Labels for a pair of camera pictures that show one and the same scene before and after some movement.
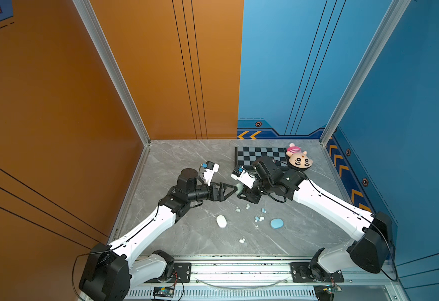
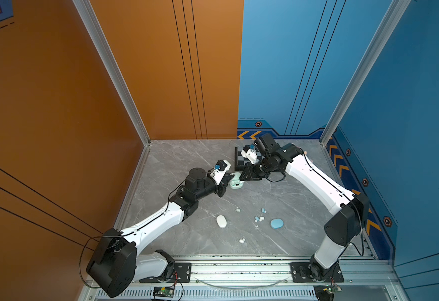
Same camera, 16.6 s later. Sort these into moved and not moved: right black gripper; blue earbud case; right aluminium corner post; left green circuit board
Moved: right black gripper
Not moved: right aluminium corner post; left green circuit board; blue earbud case
